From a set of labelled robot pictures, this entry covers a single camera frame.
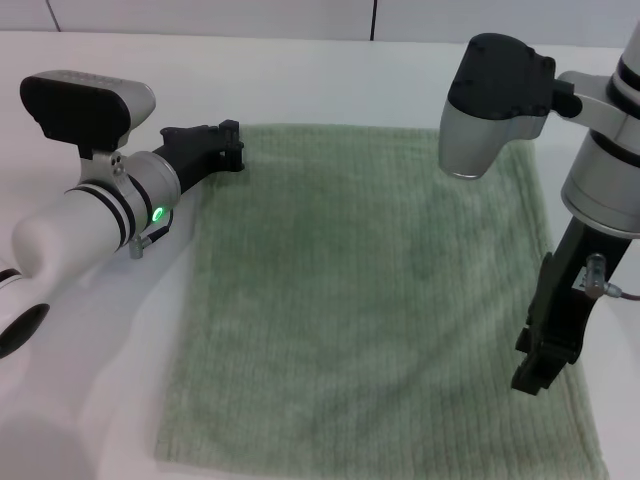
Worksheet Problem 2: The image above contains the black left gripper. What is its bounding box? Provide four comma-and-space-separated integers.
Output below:
149, 118, 246, 196

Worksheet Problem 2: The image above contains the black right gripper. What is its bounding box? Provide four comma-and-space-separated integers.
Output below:
510, 217, 634, 397

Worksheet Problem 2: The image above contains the green terry towel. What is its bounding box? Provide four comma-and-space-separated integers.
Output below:
154, 122, 610, 480

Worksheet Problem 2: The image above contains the right wrist cable with plug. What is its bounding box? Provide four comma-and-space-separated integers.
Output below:
582, 253, 640, 302

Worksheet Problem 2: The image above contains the wrist cable with plug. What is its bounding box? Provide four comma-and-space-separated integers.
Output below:
128, 209, 174, 259
582, 253, 640, 302

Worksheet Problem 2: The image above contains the left wrist cable with plug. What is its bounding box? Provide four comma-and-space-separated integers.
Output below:
128, 209, 174, 259

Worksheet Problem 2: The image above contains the left wrist camera housing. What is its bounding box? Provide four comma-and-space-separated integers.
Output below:
19, 69, 157, 162

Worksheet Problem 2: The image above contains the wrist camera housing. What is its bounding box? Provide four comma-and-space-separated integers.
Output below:
438, 32, 584, 180
19, 69, 157, 162

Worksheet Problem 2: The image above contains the right wrist camera housing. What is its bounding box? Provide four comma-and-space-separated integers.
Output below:
438, 32, 584, 180

